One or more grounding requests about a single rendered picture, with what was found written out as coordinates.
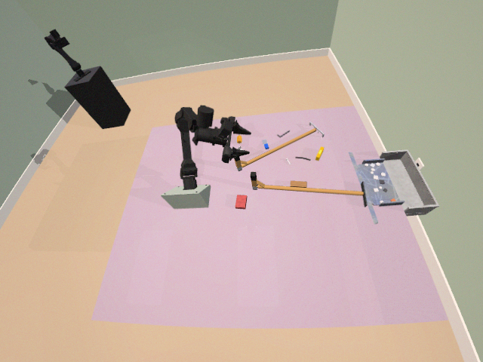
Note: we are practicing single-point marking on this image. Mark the yellow rectangular block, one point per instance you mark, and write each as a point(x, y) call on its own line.
point(319, 153)

